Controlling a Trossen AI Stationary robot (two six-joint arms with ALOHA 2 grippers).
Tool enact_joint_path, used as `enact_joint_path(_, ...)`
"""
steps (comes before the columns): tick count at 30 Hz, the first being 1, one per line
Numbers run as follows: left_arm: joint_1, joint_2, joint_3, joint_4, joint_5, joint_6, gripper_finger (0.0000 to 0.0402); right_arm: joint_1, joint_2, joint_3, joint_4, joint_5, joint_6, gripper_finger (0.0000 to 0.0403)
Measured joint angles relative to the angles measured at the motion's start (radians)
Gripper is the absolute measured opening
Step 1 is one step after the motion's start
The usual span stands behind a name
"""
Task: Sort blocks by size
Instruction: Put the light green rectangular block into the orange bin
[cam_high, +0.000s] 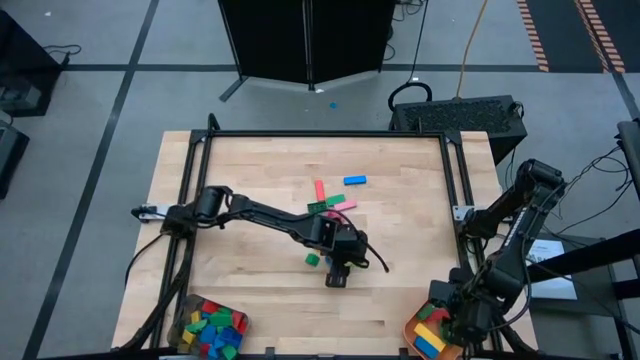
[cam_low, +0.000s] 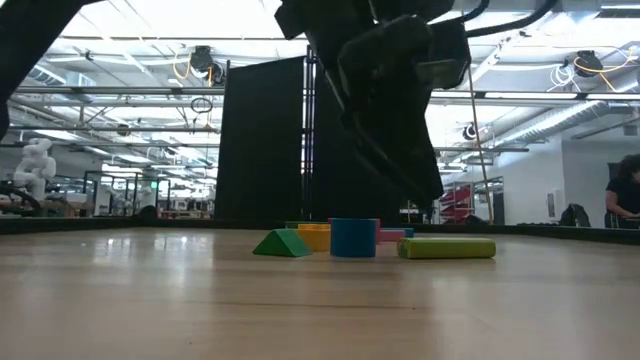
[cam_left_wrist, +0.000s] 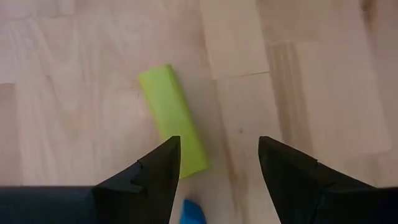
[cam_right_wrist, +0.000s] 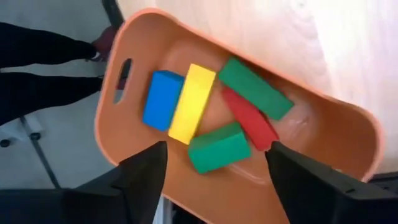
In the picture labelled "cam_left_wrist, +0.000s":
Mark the long lime green block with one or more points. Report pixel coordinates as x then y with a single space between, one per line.
169 109

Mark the small blue block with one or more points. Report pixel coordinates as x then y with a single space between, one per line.
192 214

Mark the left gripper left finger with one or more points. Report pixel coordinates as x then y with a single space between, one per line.
149 193

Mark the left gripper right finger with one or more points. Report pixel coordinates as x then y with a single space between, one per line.
298 193

